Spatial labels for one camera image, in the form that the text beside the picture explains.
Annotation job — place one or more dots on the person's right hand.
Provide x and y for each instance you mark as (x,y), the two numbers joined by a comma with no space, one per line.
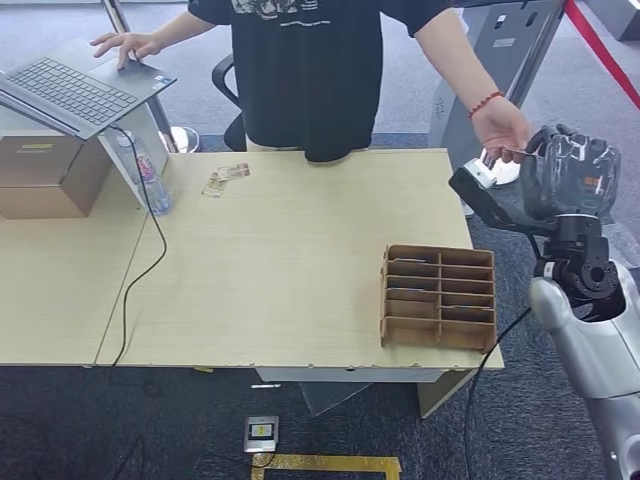
(130,45)

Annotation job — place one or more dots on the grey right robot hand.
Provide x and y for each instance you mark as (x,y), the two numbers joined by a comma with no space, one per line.
(575,169)

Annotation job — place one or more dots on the person's left hand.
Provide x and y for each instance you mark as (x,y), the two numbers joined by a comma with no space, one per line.
(500,129)

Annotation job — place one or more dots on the thin card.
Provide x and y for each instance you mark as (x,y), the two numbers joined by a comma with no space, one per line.
(522,151)

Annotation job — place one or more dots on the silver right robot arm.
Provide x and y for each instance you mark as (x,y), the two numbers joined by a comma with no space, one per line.
(595,344)

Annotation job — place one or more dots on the person's left forearm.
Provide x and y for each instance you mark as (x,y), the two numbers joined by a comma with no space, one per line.
(450,56)

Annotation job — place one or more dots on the person's right forearm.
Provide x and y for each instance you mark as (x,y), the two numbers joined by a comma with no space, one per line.
(183,30)

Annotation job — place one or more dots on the brown wooden card organizer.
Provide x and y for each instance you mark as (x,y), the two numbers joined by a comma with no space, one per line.
(415,305)

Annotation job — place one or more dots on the person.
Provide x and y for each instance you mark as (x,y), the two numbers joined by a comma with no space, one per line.
(305,73)

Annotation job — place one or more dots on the grey laptop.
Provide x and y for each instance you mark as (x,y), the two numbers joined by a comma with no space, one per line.
(75,89)

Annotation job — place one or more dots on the white laptop stand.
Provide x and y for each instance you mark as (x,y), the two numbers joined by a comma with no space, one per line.
(150,136)

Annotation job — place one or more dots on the red barrier belt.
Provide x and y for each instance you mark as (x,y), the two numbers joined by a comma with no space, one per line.
(600,53)

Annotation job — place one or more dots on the black office chair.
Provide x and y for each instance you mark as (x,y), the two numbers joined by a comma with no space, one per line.
(223,74)

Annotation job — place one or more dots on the clear plastic water bottle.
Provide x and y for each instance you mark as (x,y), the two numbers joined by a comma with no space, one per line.
(150,179)

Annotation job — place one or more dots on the grey block base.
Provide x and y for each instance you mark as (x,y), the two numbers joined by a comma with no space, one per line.
(617,16)

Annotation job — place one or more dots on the banknote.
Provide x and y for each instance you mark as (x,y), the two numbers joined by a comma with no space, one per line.
(213,187)
(234,172)

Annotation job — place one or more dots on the brown cardboard box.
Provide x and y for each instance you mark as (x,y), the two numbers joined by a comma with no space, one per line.
(35,175)

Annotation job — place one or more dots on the beige table leg panel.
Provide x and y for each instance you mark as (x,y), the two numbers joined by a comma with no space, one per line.
(440,394)

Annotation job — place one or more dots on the silver floor socket box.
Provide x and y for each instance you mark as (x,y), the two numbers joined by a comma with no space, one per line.
(261,434)

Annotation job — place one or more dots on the black wrist camera pale box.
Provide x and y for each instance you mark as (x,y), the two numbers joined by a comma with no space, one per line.
(480,182)

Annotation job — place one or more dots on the chrome stanchion post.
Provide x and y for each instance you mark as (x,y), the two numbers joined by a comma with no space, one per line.
(184,139)
(537,46)

